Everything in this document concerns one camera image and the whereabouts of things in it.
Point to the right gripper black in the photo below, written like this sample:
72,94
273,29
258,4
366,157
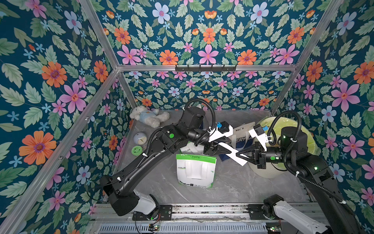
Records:
258,158

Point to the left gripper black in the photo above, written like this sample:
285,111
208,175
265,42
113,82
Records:
214,149

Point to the bag white receipt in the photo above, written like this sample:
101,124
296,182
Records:
232,154

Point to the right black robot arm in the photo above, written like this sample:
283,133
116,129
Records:
286,143

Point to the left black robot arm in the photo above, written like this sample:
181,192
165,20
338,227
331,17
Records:
197,125

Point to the right blue white bag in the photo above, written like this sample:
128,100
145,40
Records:
240,140

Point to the white trash bin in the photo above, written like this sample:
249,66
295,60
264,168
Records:
271,171

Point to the middle green white bag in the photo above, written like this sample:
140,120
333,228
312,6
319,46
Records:
191,149

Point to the green white bag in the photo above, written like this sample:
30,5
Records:
196,170
191,149

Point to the front green white bag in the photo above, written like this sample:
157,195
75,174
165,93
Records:
196,170

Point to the yellow-green bin liner bag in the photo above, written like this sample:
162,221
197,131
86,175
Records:
285,122

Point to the white blue plush bear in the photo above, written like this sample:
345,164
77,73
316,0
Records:
152,118

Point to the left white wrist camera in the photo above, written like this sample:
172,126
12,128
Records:
223,129

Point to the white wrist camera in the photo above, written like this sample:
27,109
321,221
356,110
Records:
223,129
258,132

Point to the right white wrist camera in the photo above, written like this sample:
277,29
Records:
258,132

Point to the black wall hook rail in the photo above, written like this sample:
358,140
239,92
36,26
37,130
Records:
205,68

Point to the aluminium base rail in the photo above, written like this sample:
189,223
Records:
237,212

